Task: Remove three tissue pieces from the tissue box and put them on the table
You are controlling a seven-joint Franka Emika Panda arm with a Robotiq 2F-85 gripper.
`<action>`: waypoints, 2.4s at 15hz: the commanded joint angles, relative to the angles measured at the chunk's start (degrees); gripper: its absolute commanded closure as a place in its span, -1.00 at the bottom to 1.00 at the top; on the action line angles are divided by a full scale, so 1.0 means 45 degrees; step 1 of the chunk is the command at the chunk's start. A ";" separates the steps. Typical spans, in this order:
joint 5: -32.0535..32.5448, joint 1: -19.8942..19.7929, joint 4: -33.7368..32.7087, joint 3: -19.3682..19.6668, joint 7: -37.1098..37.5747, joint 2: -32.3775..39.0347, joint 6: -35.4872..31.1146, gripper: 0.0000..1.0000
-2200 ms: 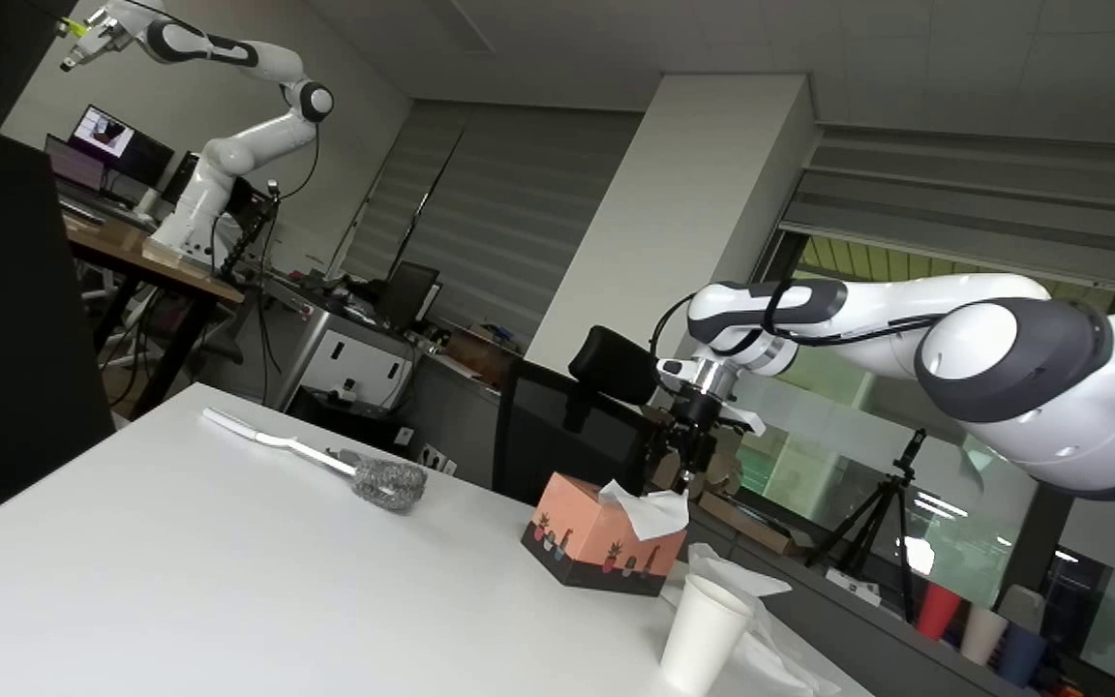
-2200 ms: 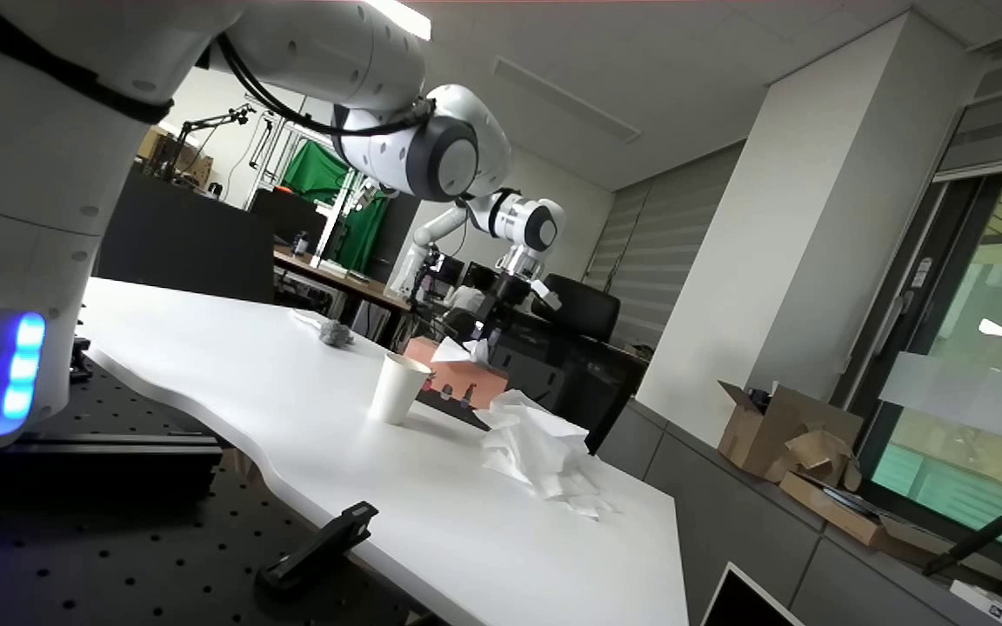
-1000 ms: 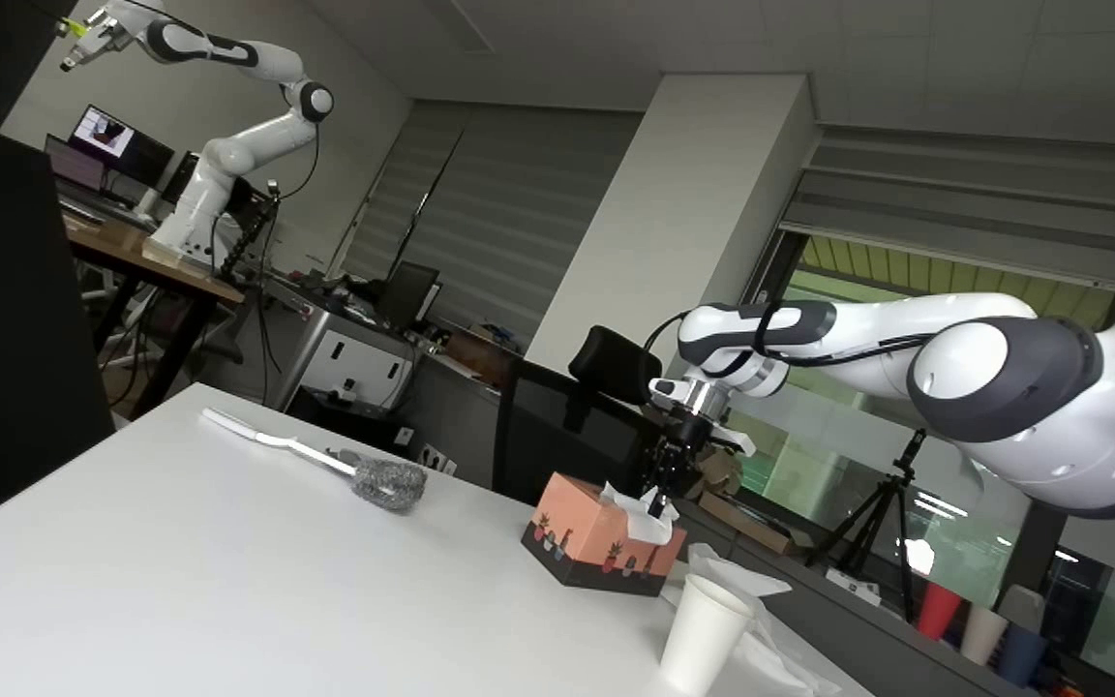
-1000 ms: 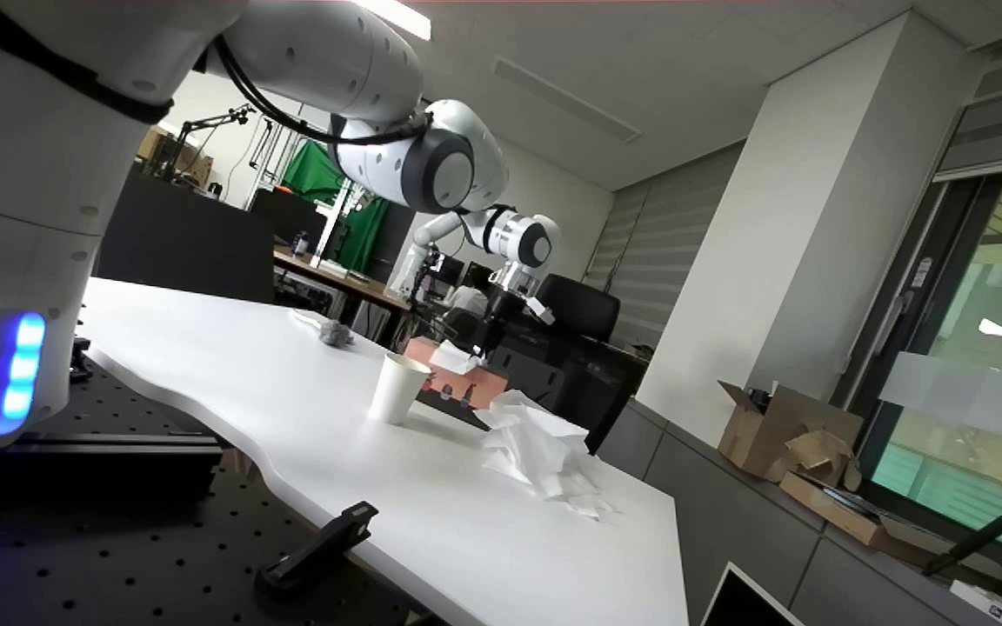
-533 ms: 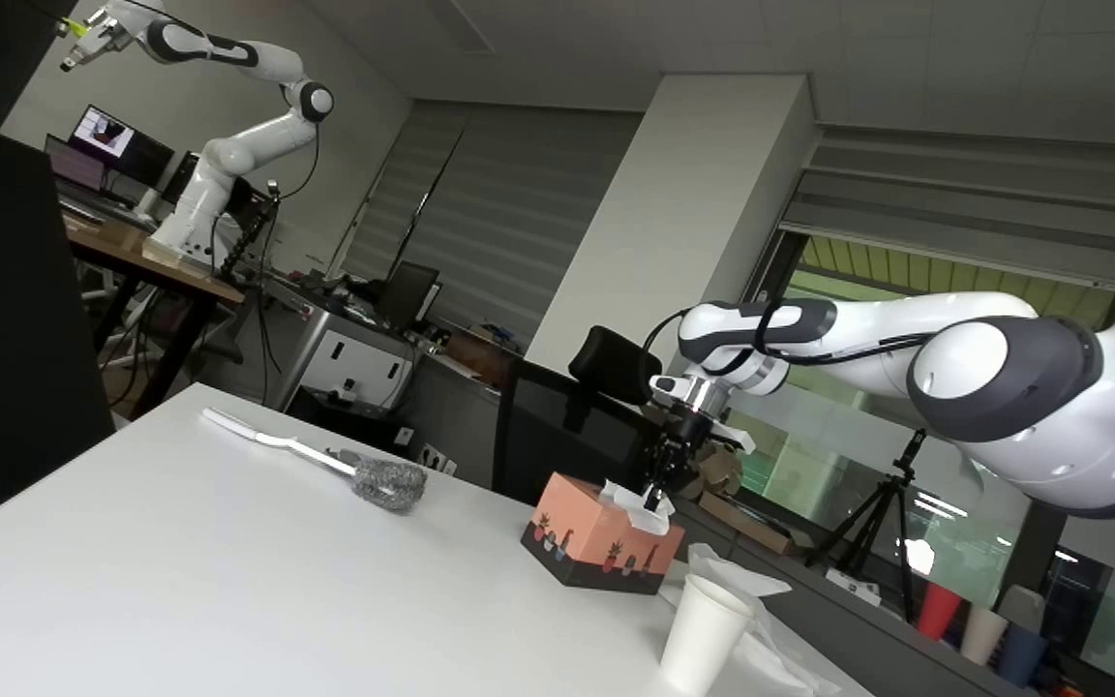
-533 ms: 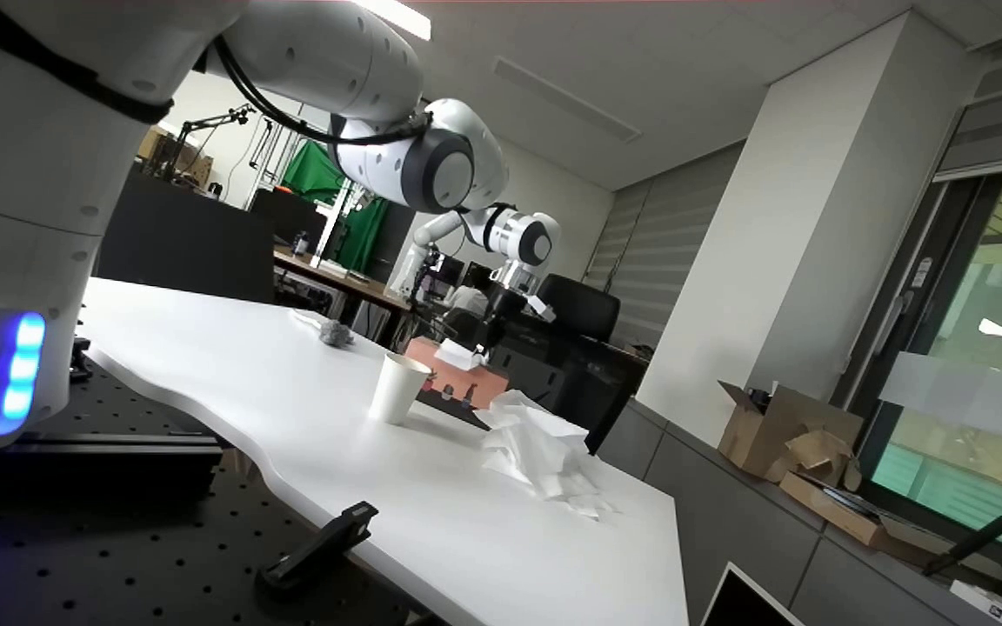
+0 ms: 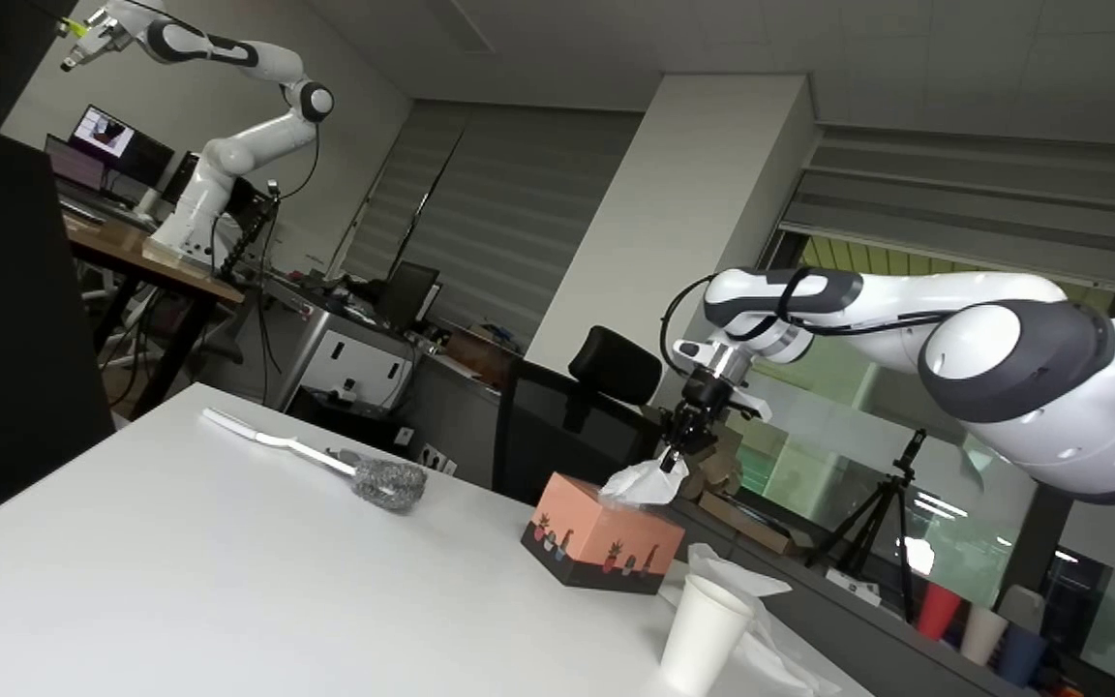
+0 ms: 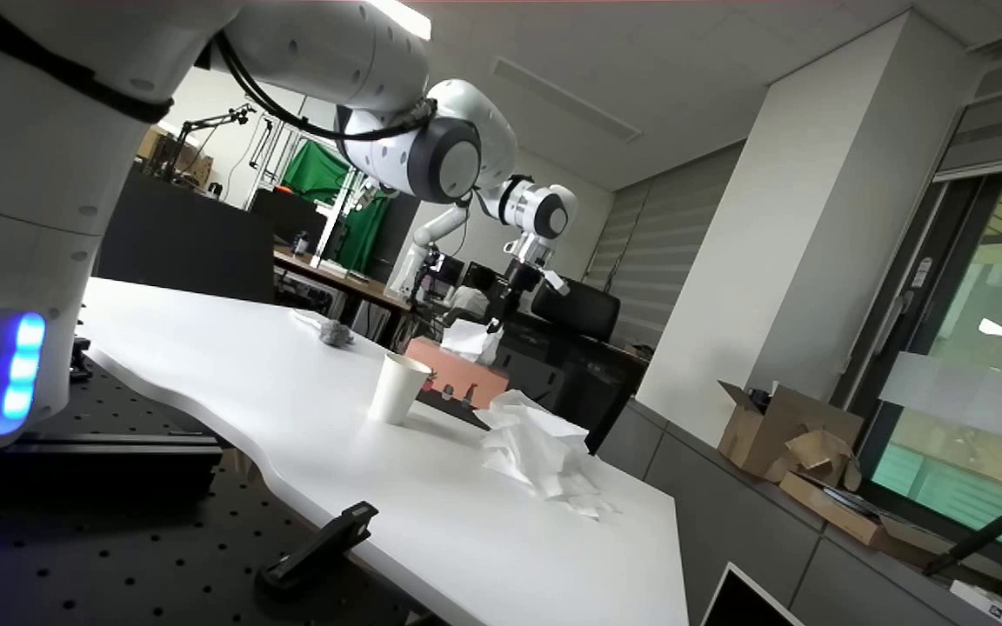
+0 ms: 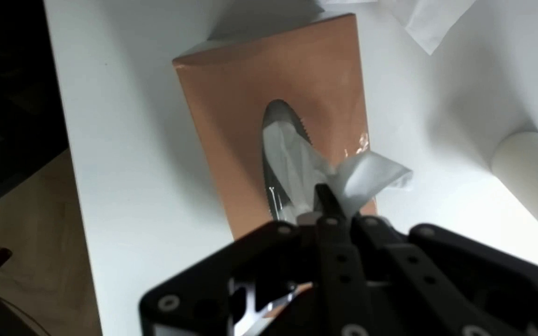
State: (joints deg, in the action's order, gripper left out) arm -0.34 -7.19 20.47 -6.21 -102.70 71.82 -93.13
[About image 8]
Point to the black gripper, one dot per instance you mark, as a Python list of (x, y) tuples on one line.
[(528, 280)]

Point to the white tissue piece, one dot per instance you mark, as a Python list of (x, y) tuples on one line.
[(472, 343), (548, 438)]

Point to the salmon tissue box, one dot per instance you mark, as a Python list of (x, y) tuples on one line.
[(462, 383)]

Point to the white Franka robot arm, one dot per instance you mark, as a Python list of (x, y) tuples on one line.
[(36, 174)]

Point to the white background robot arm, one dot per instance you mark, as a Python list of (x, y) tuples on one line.
[(432, 238)]

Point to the crumpled white tissue pile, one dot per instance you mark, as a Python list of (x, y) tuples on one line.
[(581, 501)]

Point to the open cardboard box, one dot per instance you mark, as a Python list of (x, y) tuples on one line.
[(775, 435)]

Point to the black office chair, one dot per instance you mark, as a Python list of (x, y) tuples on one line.
[(586, 312)]

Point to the black desk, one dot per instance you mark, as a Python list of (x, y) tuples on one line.
[(557, 376)]

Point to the white paper cup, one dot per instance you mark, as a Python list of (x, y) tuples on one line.
[(399, 389)]

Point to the small gray object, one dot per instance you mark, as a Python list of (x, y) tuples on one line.
[(335, 336)]

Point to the wooden desk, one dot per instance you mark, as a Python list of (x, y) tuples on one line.
[(338, 276)]

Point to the green cloth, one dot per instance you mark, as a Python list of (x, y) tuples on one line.
[(313, 173)]

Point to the black clamp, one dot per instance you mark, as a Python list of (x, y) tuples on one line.
[(331, 540)]

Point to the gray low cabinet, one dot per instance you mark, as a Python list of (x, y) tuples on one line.
[(732, 508)]

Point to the black cabinet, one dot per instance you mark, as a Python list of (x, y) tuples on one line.
[(174, 238)]

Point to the brown boxes on cabinet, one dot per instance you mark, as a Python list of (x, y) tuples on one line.
[(182, 163)]

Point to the flat cardboard piece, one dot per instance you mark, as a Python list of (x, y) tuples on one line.
[(838, 515)]

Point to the black perforated breadboard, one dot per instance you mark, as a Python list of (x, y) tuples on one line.
[(120, 558)]

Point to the black tripod leg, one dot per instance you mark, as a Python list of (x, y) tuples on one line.
[(989, 531)]

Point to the white flat device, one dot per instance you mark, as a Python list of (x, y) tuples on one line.
[(989, 603)]

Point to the white metal frame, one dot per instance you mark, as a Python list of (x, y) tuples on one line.
[(276, 127)]

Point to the black screen with white frame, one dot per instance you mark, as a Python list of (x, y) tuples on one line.
[(740, 608)]

